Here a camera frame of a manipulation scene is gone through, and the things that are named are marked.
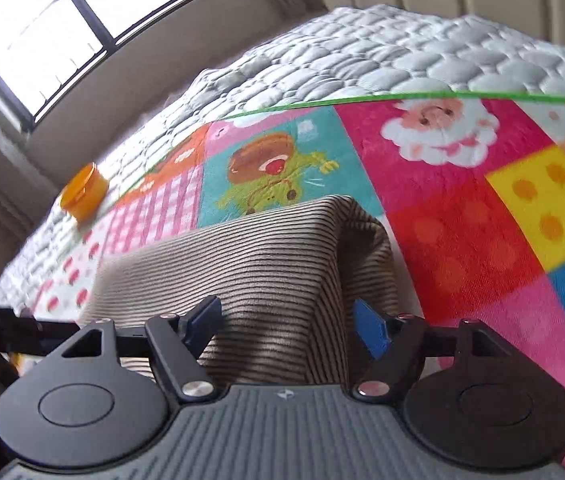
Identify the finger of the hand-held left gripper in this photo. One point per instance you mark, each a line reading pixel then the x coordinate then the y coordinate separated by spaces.
pixel 37 332

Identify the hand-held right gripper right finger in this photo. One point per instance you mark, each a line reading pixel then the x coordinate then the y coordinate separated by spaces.
pixel 370 330

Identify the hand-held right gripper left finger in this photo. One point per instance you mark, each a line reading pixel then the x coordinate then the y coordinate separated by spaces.
pixel 202 322

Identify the brown striped knit garment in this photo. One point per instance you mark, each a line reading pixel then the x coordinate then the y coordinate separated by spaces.
pixel 272 270

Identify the colourful cartoon printed mat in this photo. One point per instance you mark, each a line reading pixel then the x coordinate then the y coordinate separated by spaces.
pixel 462 220

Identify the orange round plastic container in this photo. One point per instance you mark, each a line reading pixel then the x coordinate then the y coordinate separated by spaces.
pixel 85 192

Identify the window with black bars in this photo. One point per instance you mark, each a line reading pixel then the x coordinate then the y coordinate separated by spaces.
pixel 62 25

